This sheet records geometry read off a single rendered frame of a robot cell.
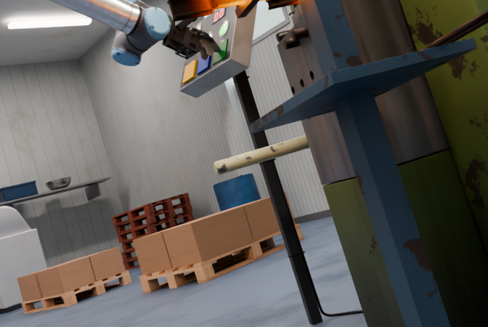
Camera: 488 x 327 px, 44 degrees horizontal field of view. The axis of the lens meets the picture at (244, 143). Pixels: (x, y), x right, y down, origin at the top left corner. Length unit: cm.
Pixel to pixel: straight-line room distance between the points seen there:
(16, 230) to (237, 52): 680
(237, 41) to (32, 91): 881
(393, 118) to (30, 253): 740
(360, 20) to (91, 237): 924
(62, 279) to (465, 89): 530
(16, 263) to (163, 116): 292
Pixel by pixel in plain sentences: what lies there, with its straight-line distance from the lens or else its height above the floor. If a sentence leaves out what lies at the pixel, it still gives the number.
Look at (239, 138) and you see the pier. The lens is 752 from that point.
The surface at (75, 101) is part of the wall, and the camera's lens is 1096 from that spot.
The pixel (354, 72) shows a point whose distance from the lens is 99.
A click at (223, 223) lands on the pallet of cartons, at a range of 465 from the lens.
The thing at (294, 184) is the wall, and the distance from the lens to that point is 726.
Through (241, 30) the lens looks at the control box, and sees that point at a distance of 210.
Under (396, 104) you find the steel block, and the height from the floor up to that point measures 61.
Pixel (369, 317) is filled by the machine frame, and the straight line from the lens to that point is 181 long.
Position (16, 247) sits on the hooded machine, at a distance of 852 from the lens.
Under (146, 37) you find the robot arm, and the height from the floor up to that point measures 102.
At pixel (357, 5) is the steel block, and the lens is 154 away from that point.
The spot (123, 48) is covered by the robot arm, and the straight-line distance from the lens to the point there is 186.
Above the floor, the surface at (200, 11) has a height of 90.
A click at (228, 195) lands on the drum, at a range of 709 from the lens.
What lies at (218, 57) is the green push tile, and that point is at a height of 99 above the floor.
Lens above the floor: 51
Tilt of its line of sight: 5 degrees up
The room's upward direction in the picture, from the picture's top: 17 degrees counter-clockwise
